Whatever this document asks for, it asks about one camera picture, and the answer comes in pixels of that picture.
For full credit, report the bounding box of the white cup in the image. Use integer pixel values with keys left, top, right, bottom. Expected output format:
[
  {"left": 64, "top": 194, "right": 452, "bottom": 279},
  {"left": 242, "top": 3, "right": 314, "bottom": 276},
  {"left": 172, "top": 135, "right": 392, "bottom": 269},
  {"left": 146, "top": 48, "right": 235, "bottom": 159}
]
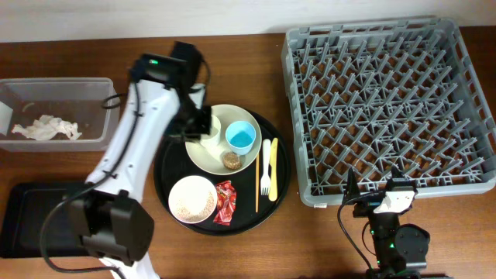
[{"left": 200, "top": 115, "right": 222, "bottom": 148}]

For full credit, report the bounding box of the pink bowl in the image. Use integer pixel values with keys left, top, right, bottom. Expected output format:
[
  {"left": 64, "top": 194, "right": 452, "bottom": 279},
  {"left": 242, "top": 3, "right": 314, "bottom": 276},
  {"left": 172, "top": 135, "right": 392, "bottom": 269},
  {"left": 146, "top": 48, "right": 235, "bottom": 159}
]
[{"left": 168, "top": 175, "right": 218, "bottom": 222}]

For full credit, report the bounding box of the red candy wrapper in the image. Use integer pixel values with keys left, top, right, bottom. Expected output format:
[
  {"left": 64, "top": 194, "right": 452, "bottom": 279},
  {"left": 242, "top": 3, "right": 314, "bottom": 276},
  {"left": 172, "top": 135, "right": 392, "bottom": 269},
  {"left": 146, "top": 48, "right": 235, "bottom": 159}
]
[{"left": 214, "top": 180, "right": 237, "bottom": 226}]

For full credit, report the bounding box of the rice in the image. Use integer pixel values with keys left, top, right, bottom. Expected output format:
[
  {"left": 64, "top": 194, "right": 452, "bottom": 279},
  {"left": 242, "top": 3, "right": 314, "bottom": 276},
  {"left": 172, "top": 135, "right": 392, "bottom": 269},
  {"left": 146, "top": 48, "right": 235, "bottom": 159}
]
[{"left": 174, "top": 191, "right": 216, "bottom": 223}]

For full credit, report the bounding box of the large white tissue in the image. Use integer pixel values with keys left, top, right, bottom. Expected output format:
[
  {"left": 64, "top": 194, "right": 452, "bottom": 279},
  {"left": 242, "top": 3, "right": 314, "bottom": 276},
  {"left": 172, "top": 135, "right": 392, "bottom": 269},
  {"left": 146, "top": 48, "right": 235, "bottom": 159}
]
[{"left": 12, "top": 115, "right": 82, "bottom": 141}]

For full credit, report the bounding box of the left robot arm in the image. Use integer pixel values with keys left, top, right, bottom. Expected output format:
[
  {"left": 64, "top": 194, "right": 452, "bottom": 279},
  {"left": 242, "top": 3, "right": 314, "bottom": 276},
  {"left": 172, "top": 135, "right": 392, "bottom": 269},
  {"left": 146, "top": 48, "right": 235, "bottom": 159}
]
[{"left": 39, "top": 42, "right": 212, "bottom": 278}]

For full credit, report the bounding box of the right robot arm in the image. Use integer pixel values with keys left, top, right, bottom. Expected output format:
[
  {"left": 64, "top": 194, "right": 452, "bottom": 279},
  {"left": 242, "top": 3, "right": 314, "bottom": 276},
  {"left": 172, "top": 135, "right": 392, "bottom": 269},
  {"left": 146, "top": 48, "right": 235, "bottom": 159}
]
[{"left": 337, "top": 166, "right": 430, "bottom": 278}]

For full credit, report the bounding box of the grey dishwasher rack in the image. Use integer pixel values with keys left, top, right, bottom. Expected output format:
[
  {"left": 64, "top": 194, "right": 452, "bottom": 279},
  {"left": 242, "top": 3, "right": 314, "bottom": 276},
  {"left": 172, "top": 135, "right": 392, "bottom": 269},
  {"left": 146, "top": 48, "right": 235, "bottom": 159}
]
[{"left": 281, "top": 18, "right": 495, "bottom": 207}]

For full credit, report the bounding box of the beige plate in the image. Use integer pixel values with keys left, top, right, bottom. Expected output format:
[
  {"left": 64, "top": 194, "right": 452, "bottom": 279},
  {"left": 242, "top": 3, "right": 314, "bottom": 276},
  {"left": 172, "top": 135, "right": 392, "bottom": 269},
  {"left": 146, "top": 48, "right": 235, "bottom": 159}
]
[{"left": 185, "top": 104, "right": 262, "bottom": 175}]

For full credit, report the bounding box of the blue cup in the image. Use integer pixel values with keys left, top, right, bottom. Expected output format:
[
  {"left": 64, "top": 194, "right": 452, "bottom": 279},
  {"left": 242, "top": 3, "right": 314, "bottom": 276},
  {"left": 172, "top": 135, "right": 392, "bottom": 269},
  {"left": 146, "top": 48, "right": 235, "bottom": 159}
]
[{"left": 226, "top": 121, "right": 257, "bottom": 155}]

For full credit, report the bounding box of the brown cookie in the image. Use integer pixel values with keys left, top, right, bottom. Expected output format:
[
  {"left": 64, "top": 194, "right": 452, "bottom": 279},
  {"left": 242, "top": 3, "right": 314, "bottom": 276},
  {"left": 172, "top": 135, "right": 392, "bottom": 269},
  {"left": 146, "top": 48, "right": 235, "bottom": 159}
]
[{"left": 222, "top": 152, "right": 243, "bottom": 171}]

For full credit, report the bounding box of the wooden chopstick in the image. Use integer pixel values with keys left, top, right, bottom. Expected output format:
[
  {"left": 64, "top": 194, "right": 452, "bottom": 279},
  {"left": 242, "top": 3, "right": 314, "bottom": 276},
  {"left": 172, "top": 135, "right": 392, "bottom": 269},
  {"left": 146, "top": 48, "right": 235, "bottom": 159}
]
[{"left": 255, "top": 153, "right": 260, "bottom": 213}]

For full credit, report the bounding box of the yellow plastic knife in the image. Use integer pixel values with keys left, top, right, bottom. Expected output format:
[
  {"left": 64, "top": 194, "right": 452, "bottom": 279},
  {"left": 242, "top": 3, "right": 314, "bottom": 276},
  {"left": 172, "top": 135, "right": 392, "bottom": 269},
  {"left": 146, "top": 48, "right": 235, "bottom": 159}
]
[{"left": 268, "top": 137, "right": 278, "bottom": 202}]

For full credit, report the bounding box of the round black serving tray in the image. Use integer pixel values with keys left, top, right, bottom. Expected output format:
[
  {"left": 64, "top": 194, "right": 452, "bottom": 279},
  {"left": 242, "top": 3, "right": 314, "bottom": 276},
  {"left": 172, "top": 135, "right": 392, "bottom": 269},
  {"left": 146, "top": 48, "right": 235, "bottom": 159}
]
[{"left": 153, "top": 112, "right": 291, "bottom": 236}]

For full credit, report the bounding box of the white plastic fork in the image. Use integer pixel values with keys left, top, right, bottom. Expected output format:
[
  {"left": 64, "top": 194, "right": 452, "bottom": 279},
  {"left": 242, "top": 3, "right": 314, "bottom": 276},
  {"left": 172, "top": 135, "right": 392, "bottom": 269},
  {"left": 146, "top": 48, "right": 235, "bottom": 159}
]
[{"left": 260, "top": 139, "right": 271, "bottom": 195}]

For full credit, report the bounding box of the clear plastic bin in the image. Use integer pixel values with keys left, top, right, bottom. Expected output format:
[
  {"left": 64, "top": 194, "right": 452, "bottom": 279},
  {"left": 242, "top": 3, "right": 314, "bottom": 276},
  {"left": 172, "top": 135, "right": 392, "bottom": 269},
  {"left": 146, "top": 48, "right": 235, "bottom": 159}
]
[{"left": 1, "top": 77, "right": 119, "bottom": 152}]

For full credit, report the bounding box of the black rectangular tray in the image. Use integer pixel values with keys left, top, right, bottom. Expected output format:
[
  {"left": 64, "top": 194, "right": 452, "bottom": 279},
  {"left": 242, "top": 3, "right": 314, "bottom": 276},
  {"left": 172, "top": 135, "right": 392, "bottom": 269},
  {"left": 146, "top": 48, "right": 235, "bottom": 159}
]
[{"left": 1, "top": 181, "right": 88, "bottom": 258}]

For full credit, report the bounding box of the white label on bin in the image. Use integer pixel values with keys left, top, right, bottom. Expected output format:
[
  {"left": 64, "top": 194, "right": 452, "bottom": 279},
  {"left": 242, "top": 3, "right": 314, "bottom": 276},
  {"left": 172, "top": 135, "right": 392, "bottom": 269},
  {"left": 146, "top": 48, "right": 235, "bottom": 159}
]
[{"left": 0, "top": 102, "right": 13, "bottom": 136}]

